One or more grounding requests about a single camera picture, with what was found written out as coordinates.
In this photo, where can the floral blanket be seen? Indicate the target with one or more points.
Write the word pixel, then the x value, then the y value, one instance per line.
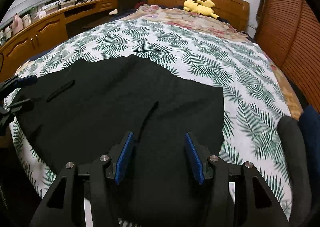
pixel 221 29

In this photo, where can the wooden louvered wardrobe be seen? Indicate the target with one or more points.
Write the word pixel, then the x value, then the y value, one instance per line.
pixel 288 32

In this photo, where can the grey folded garment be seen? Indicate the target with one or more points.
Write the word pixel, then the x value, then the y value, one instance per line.
pixel 296 161

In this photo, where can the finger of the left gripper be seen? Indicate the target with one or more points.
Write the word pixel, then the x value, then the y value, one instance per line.
pixel 17 82
pixel 8 114

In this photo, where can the navy folded garment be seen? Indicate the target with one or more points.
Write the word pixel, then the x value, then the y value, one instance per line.
pixel 309 126

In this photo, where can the yellow plush toy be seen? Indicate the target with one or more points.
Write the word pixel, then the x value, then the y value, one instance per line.
pixel 200 7

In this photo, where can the palm leaf bedspread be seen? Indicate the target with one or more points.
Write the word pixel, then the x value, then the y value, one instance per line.
pixel 253 101

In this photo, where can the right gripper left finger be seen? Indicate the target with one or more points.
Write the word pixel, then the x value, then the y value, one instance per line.
pixel 63 203

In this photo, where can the wooden desk cabinet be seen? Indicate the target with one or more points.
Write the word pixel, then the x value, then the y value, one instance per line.
pixel 45 34

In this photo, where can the pink bottle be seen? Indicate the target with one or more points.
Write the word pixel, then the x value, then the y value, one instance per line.
pixel 17 24

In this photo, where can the black button coat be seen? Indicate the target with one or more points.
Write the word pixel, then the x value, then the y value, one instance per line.
pixel 83 110

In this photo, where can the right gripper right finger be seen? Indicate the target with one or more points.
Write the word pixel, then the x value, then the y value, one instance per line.
pixel 239 194

